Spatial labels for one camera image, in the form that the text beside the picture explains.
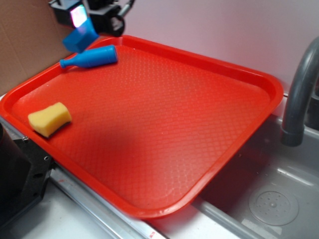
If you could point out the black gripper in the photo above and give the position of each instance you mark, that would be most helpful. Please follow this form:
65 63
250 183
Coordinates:
107 16

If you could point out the blue rectangular block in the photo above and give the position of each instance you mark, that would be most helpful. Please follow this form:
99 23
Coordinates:
81 37

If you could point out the brown cardboard panel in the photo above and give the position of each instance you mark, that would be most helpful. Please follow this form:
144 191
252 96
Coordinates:
30 40

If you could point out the blue toy bottle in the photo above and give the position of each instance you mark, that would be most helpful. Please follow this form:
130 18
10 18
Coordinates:
92 58

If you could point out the yellow sponge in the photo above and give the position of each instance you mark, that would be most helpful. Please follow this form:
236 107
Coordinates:
47 121

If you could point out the red plastic tray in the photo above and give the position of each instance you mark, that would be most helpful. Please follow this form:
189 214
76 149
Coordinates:
151 131

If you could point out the grey toy faucet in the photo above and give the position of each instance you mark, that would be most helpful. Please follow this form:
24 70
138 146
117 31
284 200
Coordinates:
302 106

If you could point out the grey toy sink basin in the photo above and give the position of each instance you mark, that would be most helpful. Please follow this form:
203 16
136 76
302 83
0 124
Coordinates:
267 190

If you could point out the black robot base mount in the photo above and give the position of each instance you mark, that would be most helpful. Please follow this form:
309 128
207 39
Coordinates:
24 171

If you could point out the aluminium rail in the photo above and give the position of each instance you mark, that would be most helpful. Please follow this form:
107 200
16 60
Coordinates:
70 210

